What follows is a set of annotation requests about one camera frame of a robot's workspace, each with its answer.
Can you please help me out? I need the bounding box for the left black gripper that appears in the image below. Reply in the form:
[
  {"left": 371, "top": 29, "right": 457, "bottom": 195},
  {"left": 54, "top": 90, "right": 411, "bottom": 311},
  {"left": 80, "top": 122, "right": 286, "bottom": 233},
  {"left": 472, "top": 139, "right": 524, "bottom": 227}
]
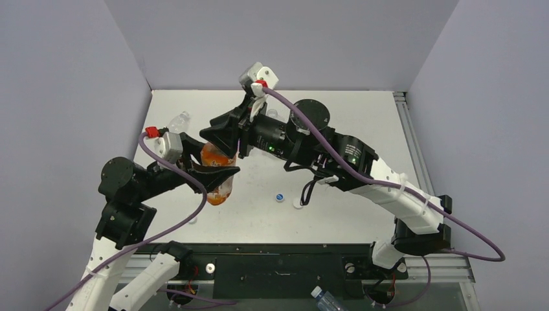
[{"left": 136, "top": 133, "right": 241, "bottom": 201}]

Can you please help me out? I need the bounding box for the orange drink bottle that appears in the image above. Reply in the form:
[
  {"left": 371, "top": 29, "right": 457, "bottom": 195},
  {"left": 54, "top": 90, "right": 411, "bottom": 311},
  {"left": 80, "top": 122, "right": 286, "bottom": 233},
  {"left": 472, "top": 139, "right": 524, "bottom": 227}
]
[{"left": 200, "top": 143, "right": 237, "bottom": 205}]

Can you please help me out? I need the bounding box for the clear bottle blue-white cap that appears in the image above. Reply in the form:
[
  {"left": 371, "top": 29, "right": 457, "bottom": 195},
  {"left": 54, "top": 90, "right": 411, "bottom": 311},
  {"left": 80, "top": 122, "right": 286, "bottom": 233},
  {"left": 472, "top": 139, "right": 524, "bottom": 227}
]
[{"left": 167, "top": 111, "right": 191, "bottom": 134}]

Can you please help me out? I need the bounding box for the large clear bottle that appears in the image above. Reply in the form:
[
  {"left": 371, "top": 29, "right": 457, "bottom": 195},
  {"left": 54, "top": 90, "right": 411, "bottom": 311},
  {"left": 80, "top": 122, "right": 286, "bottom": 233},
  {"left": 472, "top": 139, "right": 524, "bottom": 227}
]
[{"left": 265, "top": 109, "right": 282, "bottom": 121}]

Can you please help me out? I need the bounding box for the white wide bottle cap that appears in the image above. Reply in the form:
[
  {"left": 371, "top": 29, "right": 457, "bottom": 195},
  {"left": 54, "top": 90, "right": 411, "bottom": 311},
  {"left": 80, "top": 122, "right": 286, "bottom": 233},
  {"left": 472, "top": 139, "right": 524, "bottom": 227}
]
[{"left": 293, "top": 198, "right": 304, "bottom": 210}]

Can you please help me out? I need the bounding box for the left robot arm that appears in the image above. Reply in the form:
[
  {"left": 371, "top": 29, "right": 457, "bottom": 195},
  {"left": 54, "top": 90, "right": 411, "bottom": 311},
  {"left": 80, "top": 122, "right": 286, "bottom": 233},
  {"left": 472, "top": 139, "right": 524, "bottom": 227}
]
[{"left": 68, "top": 127, "right": 239, "bottom": 310}]

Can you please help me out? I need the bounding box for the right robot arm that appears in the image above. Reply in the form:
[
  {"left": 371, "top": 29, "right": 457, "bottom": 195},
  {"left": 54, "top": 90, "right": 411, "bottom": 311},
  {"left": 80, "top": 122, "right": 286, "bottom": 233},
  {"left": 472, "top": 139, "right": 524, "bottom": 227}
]
[{"left": 199, "top": 95, "right": 452, "bottom": 277}]

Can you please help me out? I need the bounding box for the water bottle under table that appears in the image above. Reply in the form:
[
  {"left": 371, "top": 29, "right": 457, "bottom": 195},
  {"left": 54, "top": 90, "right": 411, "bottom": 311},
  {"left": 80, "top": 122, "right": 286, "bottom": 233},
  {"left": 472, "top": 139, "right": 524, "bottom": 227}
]
[{"left": 311, "top": 286, "right": 346, "bottom": 311}]

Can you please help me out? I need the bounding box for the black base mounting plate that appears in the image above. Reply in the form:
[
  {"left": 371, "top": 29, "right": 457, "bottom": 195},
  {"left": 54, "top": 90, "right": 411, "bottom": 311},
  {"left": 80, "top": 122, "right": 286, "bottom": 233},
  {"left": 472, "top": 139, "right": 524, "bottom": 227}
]
[{"left": 173, "top": 244, "right": 409, "bottom": 299}]

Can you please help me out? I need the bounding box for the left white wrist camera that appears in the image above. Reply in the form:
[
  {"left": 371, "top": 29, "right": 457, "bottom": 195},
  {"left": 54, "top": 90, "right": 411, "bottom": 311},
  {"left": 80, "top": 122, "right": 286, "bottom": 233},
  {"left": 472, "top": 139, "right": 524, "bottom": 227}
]
[{"left": 144, "top": 126, "right": 183, "bottom": 164}]

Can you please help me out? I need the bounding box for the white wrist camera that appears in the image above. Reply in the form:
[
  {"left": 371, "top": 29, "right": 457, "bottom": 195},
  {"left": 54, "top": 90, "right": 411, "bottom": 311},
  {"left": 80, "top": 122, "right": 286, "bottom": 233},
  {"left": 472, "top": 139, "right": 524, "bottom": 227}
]
[
  {"left": 144, "top": 126, "right": 183, "bottom": 164},
  {"left": 238, "top": 62, "right": 279, "bottom": 122}
]

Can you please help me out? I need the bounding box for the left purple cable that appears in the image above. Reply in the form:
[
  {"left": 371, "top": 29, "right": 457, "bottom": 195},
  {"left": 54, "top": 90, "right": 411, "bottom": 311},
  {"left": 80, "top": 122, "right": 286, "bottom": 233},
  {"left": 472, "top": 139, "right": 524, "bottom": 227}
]
[{"left": 43, "top": 133, "right": 239, "bottom": 311}]

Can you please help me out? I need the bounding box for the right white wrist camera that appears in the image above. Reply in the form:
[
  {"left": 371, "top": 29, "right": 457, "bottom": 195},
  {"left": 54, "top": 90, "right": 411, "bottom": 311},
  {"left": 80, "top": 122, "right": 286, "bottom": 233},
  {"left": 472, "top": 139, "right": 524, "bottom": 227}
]
[{"left": 238, "top": 62, "right": 279, "bottom": 122}]

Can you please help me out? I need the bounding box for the aluminium frame rail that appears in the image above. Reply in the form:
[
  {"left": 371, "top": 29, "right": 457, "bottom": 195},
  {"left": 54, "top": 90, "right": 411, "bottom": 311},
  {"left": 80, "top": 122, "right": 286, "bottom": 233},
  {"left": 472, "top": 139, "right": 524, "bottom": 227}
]
[{"left": 392, "top": 91, "right": 435, "bottom": 195}]

